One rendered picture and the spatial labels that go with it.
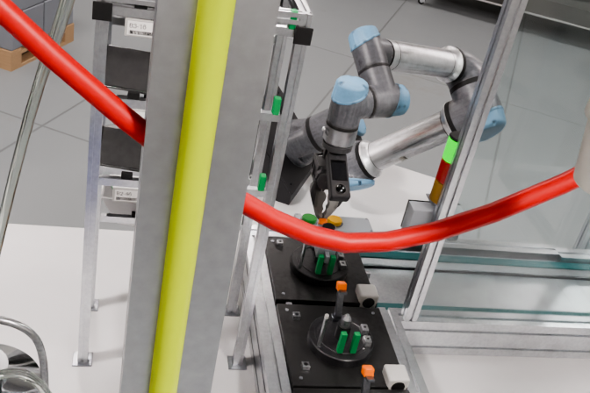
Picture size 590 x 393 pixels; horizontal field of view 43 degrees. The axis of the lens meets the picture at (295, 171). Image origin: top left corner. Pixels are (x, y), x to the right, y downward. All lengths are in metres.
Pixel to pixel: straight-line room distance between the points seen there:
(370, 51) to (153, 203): 1.44
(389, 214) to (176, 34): 2.04
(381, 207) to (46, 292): 1.05
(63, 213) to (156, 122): 3.29
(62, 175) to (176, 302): 3.54
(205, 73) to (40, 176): 3.59
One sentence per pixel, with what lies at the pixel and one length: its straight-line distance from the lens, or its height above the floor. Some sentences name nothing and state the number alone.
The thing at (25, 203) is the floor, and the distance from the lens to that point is 3.65.
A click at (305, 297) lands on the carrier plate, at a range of 1.71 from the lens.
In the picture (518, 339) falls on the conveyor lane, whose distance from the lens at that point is 1.90.
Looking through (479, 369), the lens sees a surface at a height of 0.86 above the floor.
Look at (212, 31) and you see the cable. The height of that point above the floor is 1.94.
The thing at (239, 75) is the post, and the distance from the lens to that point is 0.30.
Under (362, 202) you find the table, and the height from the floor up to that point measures 0.86.
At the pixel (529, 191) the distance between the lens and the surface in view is 0.38.
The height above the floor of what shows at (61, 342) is 0.86.
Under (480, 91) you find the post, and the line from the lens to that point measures 1.47.
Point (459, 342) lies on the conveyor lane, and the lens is 1.85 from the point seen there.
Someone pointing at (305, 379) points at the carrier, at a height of 0.97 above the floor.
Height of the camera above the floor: 2.04
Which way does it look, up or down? 29 degrees down
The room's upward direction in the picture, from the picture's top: 12 degrees clockwise
